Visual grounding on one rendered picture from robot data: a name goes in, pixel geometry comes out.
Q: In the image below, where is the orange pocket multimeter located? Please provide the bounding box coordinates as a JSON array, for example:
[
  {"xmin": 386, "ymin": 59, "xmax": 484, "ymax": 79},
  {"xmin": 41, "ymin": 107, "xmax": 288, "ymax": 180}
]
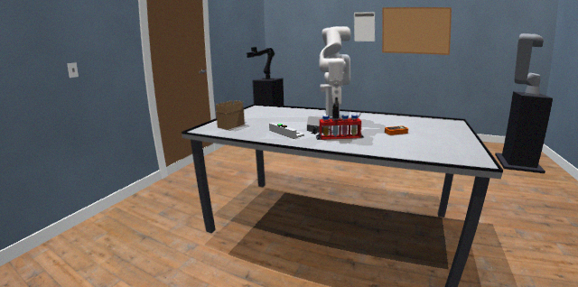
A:
[{"xmin": 385, "ymin": 125, "xmax": 408, "ymax": 135}]

